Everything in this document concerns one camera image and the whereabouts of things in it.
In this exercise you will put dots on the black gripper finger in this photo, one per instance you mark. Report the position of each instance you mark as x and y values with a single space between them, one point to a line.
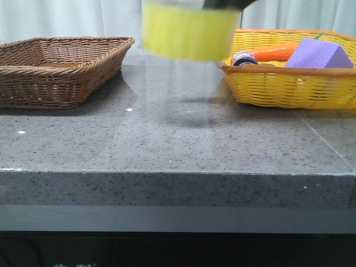
238 5

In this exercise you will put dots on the yellow tape roll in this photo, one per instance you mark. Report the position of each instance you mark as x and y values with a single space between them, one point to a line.
185 30

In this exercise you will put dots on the small dark jar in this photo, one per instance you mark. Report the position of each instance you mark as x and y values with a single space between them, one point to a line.
242 58

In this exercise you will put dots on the orange toy carrot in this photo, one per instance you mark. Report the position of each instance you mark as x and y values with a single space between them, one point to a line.
277 52

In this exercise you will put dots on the purple foam block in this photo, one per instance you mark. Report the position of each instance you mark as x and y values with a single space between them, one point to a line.
315 53

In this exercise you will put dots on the yellow woven basket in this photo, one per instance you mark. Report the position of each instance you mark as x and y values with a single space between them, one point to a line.
275 86

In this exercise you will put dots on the brown wicker basket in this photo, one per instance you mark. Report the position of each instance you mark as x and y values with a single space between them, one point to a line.
58 72

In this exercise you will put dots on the white curtain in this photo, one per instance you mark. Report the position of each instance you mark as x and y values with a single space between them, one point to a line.
28 19

